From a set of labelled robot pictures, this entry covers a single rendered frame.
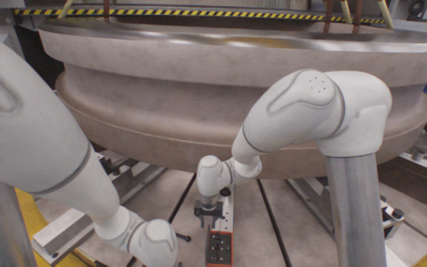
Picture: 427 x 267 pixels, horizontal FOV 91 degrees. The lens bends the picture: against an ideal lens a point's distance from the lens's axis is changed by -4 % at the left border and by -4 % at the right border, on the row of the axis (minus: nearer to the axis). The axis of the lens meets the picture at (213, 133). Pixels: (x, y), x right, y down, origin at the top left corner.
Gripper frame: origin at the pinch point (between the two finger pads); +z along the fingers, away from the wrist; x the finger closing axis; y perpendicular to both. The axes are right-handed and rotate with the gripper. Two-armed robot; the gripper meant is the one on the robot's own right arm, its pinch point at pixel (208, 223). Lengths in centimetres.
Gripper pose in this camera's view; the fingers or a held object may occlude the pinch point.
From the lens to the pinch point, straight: 113.7
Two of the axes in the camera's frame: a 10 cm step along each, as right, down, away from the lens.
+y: -0.6, 4.9, -8.7
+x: 10.0, 0.6, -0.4
